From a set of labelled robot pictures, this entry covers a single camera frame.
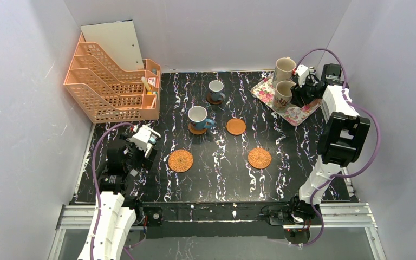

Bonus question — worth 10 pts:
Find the large beige floral mug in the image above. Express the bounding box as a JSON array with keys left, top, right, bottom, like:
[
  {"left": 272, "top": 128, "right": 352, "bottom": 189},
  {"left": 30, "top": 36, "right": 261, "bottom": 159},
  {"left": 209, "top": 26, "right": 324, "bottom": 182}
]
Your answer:
[{"left": 272, "top": 81, "right": 295, "bottom": 113}]

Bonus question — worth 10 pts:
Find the woven rattan coaster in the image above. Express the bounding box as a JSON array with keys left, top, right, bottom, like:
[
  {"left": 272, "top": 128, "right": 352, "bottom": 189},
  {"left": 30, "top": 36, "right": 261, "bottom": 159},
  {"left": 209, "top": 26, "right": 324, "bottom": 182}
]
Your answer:
[
  {"left": 168, "top": 149, "right": 193, "bottom": 173},
  {"left": 248, "top": 147, "right": 272, "bottom": 169}
]

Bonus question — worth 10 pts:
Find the light wooden coaster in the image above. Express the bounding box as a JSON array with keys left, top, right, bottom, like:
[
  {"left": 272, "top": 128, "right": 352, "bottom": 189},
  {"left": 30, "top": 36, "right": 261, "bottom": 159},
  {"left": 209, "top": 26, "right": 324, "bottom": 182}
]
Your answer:
[
  {"left": 188, "top": 123, "right": 207, "bottom": 135},
  {"left": 226, "top": 118, "right": 246, "bottom": 135}
]

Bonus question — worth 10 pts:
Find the blue patterned mug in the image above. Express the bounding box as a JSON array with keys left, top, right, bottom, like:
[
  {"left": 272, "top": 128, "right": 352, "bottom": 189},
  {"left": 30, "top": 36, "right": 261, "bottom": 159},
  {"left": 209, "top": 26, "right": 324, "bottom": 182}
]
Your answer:
[{"left": 188, "top": 106, "right": 216, "bottom": 131}]

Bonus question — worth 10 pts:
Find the small grey mug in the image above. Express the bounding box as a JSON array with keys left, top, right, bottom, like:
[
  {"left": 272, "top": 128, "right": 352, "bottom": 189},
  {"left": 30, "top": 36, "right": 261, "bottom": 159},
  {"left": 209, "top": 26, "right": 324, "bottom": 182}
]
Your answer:
[{"left": 209, "top": 80, "right": 225, "bottom": 101}]

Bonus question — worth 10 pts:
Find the dark wooden coaster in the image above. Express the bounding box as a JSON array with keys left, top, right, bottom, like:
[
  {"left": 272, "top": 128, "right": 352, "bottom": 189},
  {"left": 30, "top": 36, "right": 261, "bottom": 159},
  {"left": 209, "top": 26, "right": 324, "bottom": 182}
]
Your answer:
[{"left": 206, "top": 95, "right": 224, "bottom": 105}]

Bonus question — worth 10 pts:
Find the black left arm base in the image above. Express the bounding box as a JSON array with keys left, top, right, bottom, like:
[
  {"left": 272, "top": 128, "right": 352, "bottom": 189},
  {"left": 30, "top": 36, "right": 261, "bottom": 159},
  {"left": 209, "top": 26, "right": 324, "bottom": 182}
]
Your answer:
[{"left": 123, "top": 196, "right": 163, "bottom": 235}]

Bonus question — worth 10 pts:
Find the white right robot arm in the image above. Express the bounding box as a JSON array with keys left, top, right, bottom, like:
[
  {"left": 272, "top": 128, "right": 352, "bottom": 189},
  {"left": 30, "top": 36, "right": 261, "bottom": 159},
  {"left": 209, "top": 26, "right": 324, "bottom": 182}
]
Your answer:
[{"left": 291, "top": 63, "right": 371, "bottom": 205}]

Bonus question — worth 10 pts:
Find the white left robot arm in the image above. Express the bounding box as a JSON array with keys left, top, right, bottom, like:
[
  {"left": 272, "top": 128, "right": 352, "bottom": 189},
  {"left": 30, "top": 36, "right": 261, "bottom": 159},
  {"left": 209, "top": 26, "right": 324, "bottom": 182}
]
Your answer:
[{"left": 78, "top": 126, "right": 161, "bottom": 259}]

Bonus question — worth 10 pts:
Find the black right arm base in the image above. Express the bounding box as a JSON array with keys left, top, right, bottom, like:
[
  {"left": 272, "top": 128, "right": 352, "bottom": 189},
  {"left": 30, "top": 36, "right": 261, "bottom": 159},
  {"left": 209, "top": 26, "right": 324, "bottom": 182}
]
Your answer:
[{"left": 258, "top": 195, "right": 322, "bottom": 247}]

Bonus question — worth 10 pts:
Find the tall beige mug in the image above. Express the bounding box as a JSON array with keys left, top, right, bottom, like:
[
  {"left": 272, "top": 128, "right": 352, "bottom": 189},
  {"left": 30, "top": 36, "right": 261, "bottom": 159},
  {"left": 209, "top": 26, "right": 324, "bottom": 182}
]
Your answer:
[{"left": 272, "top": 57, "right": 296, "bottom": 85}]

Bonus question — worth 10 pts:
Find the floral tray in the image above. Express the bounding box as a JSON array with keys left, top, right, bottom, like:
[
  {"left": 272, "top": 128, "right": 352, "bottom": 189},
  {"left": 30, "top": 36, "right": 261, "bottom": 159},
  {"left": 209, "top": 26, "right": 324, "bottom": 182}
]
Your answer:
[{"left": 251, "top": 73, "right": 321, "bottom": 126}]

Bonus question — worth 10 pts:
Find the orange plastic file organizer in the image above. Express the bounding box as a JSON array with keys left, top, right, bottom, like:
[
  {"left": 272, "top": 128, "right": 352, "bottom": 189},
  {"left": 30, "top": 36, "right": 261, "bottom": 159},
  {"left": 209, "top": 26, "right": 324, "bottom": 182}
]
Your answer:
[{"left": 64, "top": 36, "right": 161, "bottom": 124}]

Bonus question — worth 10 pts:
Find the white board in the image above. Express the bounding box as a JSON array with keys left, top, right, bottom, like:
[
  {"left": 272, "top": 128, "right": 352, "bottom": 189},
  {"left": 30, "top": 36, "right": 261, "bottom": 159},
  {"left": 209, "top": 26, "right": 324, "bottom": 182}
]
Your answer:
[{"left": 80, "top": 20, "right": 145, "bottom": 71}]

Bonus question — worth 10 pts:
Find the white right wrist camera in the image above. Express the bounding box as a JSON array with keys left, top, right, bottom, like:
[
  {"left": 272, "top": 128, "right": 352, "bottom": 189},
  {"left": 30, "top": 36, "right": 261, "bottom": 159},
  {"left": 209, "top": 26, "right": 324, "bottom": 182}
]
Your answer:
[{"left": 291, "top": 64, "right": 310, "bottom": 86}]

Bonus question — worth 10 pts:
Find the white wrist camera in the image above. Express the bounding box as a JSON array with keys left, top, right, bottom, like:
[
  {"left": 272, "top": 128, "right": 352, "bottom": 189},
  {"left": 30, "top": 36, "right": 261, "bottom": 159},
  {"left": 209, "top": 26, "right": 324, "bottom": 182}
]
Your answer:
[
  {"left": 128, "top": 125, "right": 161, "bottom": 152},
  {"left": 291, "top": 64, "right": 310, "bottom": 86}
]

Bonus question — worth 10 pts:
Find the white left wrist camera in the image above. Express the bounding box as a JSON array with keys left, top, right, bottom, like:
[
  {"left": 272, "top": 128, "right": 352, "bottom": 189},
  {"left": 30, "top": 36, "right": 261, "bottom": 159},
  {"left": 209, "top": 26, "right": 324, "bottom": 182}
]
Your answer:
[{"left": 128, "top": 125, "right": 161, "bottom": 152}]

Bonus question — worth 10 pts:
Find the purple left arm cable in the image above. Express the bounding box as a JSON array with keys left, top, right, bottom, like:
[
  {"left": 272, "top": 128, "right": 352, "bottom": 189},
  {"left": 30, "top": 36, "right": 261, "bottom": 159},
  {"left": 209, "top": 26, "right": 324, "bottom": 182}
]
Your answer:
[{"left": 88, "top": 123, "right": 137, "bottom": 260}]

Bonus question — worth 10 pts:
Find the aluminium frame rail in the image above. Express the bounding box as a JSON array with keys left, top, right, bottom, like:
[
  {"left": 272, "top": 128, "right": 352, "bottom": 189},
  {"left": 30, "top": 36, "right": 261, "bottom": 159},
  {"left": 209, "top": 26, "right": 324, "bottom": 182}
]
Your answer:
[{"left": 48, "top": 203, "right": 386, "bottom": 260}]

